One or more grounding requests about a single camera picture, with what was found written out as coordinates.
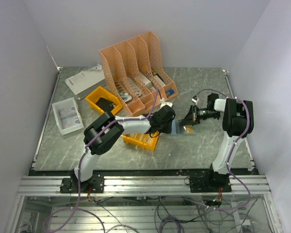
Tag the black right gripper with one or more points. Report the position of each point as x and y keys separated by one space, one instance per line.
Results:
x=191 y=118

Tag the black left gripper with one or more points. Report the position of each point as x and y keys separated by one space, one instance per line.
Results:
x=168 y=130

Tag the gold patterned credit card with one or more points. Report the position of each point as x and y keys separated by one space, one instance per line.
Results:
x=190 y=129

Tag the black credit card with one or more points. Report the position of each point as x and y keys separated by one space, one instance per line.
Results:
x=182 y=129

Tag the yellow bin with cards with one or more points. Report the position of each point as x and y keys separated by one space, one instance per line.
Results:
x=144 y=141

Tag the yellow bin with black items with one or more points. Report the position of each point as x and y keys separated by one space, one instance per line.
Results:
x=103 y=101

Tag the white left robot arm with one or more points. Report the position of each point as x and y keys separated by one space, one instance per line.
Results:
x=102 y=134

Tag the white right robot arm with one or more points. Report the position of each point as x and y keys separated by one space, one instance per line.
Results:
x=237 y=123

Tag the white bin with cards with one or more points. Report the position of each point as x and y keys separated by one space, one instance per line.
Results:
x=67 y=116

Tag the blue capped bottle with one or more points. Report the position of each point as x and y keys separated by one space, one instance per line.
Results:
x=169 y=92

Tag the white stapler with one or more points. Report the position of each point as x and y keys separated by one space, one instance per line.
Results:
x=125 y=97

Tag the peach plastic file organizer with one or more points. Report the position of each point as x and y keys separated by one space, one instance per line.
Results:
x=134 y=66

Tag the white paper booklet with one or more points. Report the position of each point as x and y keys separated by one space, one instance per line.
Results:
x=86 y=81

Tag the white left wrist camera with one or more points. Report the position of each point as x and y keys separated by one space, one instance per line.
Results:
x=165 y=103

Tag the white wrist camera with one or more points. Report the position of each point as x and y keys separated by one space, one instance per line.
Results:
x=165 y=103
x=195 y=100

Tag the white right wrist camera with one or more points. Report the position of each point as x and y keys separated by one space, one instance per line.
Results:
x=195 y=100

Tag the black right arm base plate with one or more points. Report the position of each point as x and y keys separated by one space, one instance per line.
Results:
x=198 y=185

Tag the aluminium frame rail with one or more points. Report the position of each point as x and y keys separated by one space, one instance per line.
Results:
x=49 y=186

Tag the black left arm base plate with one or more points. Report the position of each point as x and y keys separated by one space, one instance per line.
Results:
x=93 y=185

